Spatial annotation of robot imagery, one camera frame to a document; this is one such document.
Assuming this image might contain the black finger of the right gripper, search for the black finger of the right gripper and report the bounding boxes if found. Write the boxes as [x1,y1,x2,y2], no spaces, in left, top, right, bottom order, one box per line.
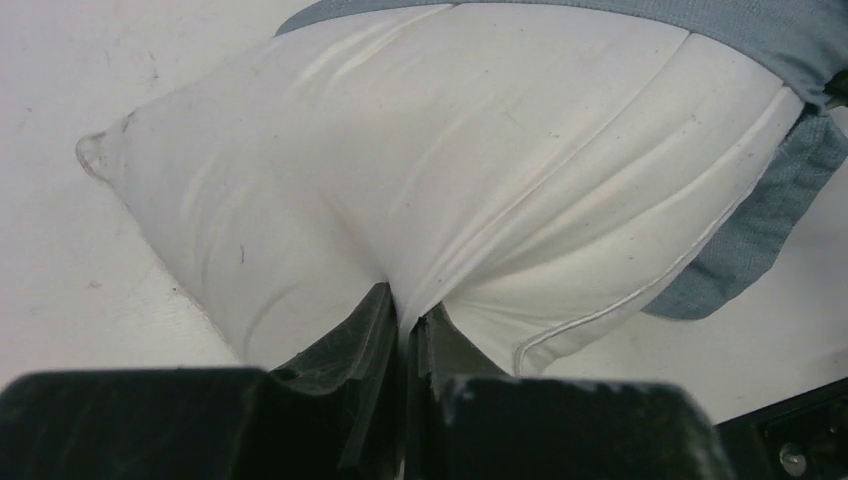
[824,70,848,110]

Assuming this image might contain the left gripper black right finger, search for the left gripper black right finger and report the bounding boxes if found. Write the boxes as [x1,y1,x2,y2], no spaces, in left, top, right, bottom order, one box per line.
[405,306,734,479]

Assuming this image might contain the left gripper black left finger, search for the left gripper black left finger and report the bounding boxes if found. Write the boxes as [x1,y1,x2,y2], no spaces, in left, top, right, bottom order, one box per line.
[1,283,397,479]

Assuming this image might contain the patchwork green beige pillowcase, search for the patchwork green beige pillowcase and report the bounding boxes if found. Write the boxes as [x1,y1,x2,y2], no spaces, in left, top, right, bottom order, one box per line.
[274,0,848,323]

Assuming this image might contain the white pillow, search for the white pillow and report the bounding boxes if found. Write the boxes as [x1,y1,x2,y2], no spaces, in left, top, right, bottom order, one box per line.
[77,4,803,374]

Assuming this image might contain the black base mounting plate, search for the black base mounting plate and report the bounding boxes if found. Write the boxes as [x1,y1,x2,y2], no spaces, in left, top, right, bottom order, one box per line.
[716,379,847,480]

